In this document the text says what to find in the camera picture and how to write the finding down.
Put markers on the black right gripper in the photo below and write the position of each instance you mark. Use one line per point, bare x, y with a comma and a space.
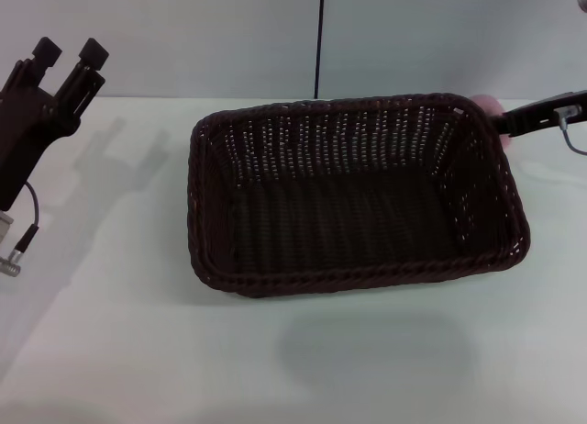
536, 114

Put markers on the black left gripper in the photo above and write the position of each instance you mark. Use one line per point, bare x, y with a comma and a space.
23, 130

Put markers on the dark brown woven basket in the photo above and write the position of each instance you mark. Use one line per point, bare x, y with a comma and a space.
357, 222

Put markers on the pink peach toy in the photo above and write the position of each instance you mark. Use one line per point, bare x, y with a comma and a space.
490, 105

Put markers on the black vertical wall strip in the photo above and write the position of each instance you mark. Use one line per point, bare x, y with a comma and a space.
319, 38

